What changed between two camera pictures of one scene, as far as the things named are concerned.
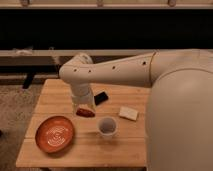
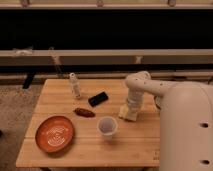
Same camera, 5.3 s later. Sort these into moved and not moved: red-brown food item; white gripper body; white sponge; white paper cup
Moved: white gripper body
Not moved: white sponge; red-brown food item; white paper cup
